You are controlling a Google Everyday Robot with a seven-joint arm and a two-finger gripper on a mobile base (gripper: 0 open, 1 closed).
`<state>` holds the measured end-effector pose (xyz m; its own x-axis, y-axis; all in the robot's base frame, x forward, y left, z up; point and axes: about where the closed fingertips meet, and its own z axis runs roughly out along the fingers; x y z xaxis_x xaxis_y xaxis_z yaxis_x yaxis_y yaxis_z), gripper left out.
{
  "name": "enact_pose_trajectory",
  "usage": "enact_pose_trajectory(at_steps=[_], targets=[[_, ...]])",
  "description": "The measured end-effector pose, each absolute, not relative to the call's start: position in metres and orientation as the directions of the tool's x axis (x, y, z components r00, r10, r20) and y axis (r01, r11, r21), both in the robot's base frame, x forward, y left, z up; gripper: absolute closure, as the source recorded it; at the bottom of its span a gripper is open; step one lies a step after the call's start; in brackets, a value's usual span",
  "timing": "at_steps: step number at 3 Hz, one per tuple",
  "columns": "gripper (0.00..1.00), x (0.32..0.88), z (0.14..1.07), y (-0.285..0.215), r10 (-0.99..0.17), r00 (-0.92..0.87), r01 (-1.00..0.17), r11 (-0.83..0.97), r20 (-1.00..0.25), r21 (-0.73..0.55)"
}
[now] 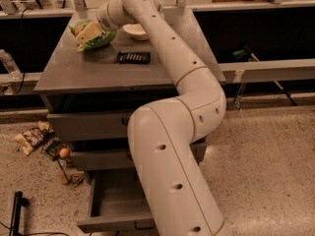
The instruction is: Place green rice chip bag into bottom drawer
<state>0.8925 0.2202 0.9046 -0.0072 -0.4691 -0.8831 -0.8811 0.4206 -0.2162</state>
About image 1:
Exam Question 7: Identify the grey drawer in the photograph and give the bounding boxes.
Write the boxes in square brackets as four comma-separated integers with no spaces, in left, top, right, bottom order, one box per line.
[69,141,208,171]
[47,110,131,142]
[77,168,155,233]

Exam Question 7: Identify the black stand on floor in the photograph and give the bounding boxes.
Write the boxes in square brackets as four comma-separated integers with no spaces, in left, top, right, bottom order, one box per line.
[9,191,30,236]

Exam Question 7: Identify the grey middle drawer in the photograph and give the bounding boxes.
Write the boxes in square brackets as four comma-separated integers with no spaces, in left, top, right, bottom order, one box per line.
[69,141,208,171]

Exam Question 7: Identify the black snack bar packet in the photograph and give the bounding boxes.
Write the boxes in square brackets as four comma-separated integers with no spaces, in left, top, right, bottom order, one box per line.
[117,52,151,64]

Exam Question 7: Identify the grey metal rail frame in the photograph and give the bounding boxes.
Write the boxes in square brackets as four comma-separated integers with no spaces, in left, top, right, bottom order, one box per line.
[1,7,314,95]

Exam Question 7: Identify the plastic bottle on floor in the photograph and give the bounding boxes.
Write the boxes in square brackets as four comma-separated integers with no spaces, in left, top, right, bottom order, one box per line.
[51,159,69,185]

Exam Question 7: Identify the clear bottle at left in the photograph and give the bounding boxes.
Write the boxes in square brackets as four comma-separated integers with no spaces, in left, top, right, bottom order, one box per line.
[0,49,22,81]

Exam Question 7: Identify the green rice chip bag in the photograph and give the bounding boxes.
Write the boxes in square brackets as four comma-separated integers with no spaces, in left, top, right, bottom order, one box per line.
[69,19,117,53]

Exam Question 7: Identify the grey bottom drawer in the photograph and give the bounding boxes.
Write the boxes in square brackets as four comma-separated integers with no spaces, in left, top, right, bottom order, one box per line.
[77,168,155,233]

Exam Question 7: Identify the orange ball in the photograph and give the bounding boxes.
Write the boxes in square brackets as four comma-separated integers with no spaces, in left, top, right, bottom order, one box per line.
[59,147,70,158]

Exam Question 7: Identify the green black tool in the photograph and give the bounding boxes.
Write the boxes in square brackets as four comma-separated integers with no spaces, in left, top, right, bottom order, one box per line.
[232,45,259,62]

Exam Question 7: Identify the white paper bowl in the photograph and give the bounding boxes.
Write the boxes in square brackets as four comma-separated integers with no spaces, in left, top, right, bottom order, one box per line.
[123,24,149,40]

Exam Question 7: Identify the dark green snack bag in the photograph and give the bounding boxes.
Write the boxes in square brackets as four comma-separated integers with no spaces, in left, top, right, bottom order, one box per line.
[41,137,71,160]

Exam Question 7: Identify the brown snack bag on floor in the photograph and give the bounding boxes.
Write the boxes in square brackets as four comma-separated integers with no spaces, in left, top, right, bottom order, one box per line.
[14,121,53,155]

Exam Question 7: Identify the grey drawer cabinet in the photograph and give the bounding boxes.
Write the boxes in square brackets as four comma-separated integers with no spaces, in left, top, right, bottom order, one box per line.
[33,7,227,182]

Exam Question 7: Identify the grey top drawer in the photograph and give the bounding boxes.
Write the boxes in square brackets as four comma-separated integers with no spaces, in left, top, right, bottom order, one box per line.
[47,110,131,142]

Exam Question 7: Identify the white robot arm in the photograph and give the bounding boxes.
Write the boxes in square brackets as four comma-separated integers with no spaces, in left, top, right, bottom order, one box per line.
[96,0,230,236]

